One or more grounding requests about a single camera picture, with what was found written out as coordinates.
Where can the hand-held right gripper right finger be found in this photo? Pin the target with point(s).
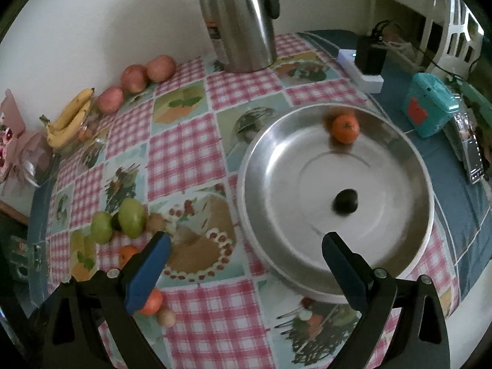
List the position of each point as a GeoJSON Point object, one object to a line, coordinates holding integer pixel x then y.
{"type": "Point", "coordinates": [344, 273]}

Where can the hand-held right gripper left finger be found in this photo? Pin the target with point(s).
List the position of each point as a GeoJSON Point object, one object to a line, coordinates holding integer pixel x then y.
{"type": "Point", "coordinates": [148, 273]}

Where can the orange tangerine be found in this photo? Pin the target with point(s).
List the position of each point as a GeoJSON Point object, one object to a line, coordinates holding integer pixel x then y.
{"type": "Point", "coordinates": [128, 255]}
{"type": "Point", "coordinates": [346, 128]}
{"type": "Point", "coordinates": [153, 301]}

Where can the small brown fruit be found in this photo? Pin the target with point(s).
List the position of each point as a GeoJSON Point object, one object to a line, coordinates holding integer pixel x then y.
{"type": "Point", "coordinates": [167, 317]}

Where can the dark avocado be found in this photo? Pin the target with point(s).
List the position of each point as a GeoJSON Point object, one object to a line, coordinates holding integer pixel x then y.
{"type": "Point", "coordinates": [345, 201]}
{"type": "Point", "coordinates": [115, 223]}

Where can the round steel basin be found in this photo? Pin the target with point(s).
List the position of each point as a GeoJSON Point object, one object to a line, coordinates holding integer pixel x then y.
{"type": "Point", "coordinates": [292, 184]}

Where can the brown kiwi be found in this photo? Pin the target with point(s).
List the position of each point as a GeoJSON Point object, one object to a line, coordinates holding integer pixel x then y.
{"type": "Point", "coordinates": [156, 223]}

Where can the large green guava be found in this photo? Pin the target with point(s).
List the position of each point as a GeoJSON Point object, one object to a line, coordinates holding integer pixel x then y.
{"type": "Point", "coordinates": [132, 218]}

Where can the small green guava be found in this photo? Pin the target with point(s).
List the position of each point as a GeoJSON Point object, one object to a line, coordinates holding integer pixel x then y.
{"type": "Point", "coordinates": [102, 227]}

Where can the blue cloth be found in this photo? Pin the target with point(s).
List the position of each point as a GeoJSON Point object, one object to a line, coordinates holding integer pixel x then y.
{"type": "Point", "coordinates": [442, 207]}

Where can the pink checkered fruit tablecloth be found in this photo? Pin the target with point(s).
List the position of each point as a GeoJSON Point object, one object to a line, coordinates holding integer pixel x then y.
{"type": "Point", "coordinates": [184, 153]}

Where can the clear plastic container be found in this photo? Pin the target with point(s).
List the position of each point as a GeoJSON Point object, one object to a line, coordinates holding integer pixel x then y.
{"type": "Point", "coordinates": [23, 255]}

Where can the clear glass bowl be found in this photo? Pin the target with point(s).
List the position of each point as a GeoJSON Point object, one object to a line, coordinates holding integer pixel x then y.
{"type": "Point", "coordinates": [96, 138]}

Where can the yellow banana bunch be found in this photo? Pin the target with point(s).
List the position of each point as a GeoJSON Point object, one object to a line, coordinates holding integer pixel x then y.
{"type": "Point", "coordinates": [67, 123]}

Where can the pink flower bouquet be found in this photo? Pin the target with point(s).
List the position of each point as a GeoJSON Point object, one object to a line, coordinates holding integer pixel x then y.
{"type": "Point", "coordinates": [23, 150]}

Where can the red apple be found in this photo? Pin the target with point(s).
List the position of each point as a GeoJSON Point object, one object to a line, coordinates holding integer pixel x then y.
{"type": "Point", "coordinates": [161, 68]}
{"type": "Point", "coordinates": [109, 100]}
{"type": "Point", "coordinates": [134, 78]}

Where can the clear packaged phone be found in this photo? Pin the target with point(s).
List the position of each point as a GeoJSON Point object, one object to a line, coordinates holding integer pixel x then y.
{"type": "Point", "coordinates": [471, 150]}

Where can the teal plastic box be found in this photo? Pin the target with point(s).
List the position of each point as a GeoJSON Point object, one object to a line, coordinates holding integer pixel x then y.
{"type": "Point", "coordinates": [428, 103]}

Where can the white rectangular box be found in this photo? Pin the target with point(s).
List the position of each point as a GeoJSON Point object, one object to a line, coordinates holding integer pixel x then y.
{"type": "Point", "coordinates": [369, 82]}

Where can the black power adapter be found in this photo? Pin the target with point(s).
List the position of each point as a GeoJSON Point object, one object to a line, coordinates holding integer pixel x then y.
{"type": "Point", "coordinates": [369, 55]}

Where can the teal plastic object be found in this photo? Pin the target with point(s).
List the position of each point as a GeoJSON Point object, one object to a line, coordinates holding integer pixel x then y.
{"type": "Point", "coordinates": [478, 98]}

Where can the white plastic chair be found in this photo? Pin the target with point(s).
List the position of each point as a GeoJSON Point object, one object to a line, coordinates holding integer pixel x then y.
{"type": "Point", "coordinates": [457, 38]}

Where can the stainless steel thermos jug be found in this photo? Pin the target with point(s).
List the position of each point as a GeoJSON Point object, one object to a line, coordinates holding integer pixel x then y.
{"type": "Point", "coordinates": [240, 23]}

